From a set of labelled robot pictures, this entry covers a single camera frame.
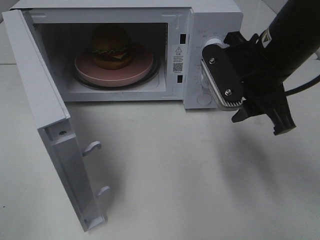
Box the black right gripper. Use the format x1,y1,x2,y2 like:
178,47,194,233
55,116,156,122
223,31,296,136

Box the round white door button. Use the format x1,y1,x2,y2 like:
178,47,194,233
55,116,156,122
197,93,213,106

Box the white microwave knob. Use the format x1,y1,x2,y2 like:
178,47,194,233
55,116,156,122
202,37,223,49
200,75,209,90

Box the pink round plate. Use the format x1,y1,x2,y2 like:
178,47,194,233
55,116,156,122
74,45,156,88

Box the toy burger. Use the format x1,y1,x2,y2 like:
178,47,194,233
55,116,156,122
90,23,134,70

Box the white microwave door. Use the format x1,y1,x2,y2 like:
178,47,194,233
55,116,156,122
2,9,109,232

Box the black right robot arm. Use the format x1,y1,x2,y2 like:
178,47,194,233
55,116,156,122
224,0,320,135

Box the white warning label sticker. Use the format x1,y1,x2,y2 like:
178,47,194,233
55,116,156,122
171,44,186,74

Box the glass microwave turntable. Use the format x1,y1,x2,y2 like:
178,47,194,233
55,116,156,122
72,60,161,91

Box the white microwave oven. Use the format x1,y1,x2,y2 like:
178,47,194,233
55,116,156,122
7,0,243,109

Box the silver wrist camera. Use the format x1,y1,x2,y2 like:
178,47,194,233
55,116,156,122
200,44,244,111

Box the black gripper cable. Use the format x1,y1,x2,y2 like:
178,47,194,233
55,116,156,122
283,74,320,96

